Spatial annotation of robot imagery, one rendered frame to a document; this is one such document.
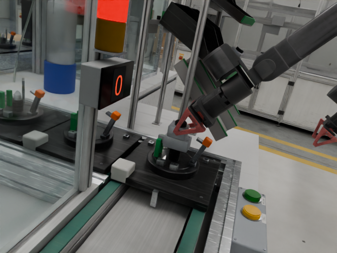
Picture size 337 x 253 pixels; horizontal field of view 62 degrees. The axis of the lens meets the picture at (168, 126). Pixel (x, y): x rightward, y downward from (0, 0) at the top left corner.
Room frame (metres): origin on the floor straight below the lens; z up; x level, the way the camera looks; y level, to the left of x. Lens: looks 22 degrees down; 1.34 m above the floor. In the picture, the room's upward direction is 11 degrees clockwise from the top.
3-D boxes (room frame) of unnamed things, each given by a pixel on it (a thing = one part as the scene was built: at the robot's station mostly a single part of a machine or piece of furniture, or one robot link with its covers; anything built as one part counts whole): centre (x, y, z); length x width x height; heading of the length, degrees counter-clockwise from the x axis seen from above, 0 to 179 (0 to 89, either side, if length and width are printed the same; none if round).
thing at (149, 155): (0.66, -0.03, 0.98); 0.14 x 0.14 x 0.02
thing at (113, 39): (0.50, 0.13, 1.28); 0.05 x 0.05 x 0.05
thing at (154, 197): (0.54, 0.00, 0.95); 0.01 x 0.01 x 0.04; 77
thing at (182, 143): (0.66, -0.02, 1.06); 0.08 x 0.04 x 0.07; 77
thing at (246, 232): (0.53, -0.22, 0.93); 0.21 x 0.07 x 0.06; 167
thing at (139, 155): (0.66, -0.03, 0.96); 0.24 x 0.24 x 0.02; 77
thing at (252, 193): (0.59, -0.24, 0.96); 0.04 x 0.04 x 0.02
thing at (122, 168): (0.59, 0.09, 0.97); 0.05 x 0.05 x 0.04; 77
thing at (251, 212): (0.53, -0.22, 0.96); 0.04 x 0.04 x 0.02
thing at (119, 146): (0.72, 0.22, 1.01); 0.24 x 0.24 x 0.13; 77
